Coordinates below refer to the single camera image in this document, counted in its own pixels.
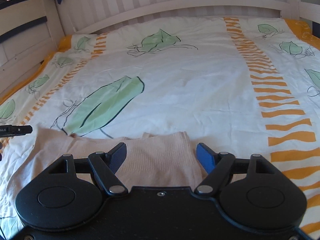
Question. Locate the peach knit sweater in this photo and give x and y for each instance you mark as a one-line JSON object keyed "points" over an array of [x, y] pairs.
{"points": [[155, 155]]}

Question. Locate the white wooden bed side rail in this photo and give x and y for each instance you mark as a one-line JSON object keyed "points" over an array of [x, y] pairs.
{"points": [[25, 52]]}

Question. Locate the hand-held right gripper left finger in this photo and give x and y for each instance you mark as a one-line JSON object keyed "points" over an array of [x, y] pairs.
{"points": [[118, 155]]}

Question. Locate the white leaf-print bedspread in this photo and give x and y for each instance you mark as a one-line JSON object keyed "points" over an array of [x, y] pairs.
{"points": [[190, 80]]}

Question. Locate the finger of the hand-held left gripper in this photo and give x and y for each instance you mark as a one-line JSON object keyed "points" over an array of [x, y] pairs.
{"points": [[22, 130]]}

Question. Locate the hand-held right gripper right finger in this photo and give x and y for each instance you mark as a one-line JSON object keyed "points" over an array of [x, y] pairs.
{"points": [[205, 157]]}

